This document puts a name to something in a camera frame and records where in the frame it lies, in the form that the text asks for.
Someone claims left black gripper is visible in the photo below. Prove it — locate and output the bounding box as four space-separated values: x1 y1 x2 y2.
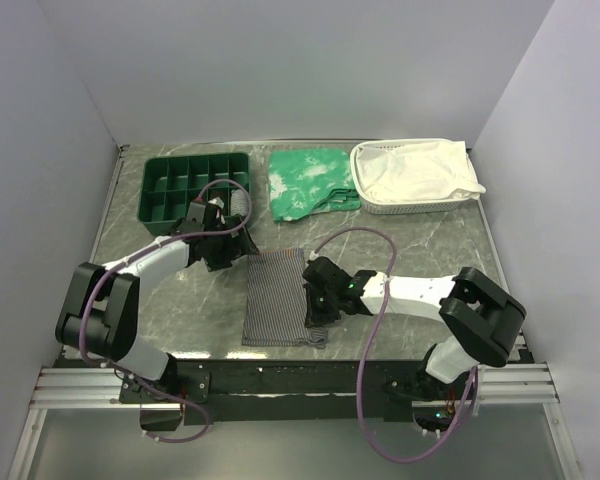
204 214 259 271

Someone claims green compartment organizer tray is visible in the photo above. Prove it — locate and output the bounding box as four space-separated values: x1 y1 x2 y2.
137 152 250 236

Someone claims green white patterned underwear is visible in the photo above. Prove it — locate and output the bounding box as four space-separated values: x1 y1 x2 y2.
268 148 361 223

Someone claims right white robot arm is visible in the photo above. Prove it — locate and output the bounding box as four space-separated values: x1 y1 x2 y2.
302 257 526 400

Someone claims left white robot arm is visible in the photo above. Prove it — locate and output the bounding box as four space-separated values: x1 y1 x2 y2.
55 215 258 402

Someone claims rolled grey striped underwear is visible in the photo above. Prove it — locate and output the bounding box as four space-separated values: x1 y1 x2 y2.
229 189 250 217

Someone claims white plastic basket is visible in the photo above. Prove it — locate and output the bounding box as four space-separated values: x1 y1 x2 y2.
348 138 476 216

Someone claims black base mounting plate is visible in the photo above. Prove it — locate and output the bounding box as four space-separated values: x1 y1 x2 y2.
119 357 476 434

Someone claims white cloth in basket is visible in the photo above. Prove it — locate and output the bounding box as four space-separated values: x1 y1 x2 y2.
353 139 487 206

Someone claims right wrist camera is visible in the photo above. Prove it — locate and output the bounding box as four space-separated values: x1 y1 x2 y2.
302 256 351 288

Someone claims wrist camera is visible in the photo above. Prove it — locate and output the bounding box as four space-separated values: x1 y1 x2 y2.
302 256 351 288
185 197 225 229

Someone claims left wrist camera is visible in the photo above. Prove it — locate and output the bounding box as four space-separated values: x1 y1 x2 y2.
185 197 225 229

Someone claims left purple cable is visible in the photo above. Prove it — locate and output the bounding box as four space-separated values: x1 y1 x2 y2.
78 178 254 444

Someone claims purple cable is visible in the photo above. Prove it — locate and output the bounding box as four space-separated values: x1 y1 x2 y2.
78 178 254 444
307 228 481 464

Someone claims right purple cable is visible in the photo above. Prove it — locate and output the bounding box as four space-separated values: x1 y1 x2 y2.
307 228 481 464

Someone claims aluminium frame rail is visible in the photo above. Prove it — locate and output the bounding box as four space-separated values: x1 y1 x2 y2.
29 364 131 409

